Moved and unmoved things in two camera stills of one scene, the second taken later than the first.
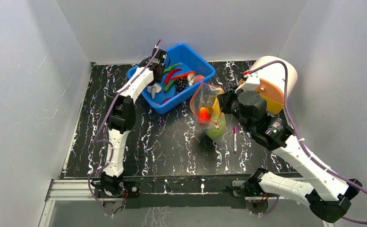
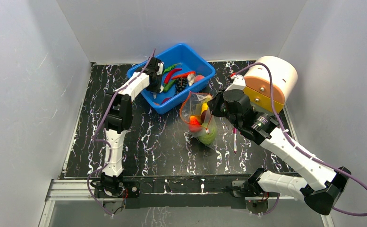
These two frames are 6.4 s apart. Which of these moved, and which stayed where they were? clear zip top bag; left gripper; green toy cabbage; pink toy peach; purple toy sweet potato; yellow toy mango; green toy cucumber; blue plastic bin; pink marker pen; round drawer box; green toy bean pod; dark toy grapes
Moved: left gripper; clear zip top bag; green toy cabbage; yellow toy mango
Stayed: purple toy sweet potato; green toy bean pod; round drawer box; pink toy peach; green toy cucumber; blue plastic bin; pink marker pen; dark toy grapes
